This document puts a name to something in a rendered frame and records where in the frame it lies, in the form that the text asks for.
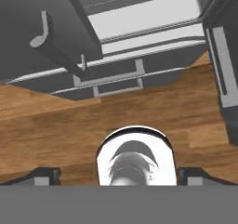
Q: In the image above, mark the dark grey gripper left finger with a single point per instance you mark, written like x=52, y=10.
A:
x=46, y=174

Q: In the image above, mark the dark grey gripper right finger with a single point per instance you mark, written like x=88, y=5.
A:
x=192, y=173

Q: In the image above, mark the dark grey fridge door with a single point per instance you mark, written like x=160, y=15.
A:
x=65, y=23
x=231, y=14

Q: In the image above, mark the open grey fridge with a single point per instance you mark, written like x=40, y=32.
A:
x=145, y=20

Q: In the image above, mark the white round object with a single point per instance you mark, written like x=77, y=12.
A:
x=136, y=141

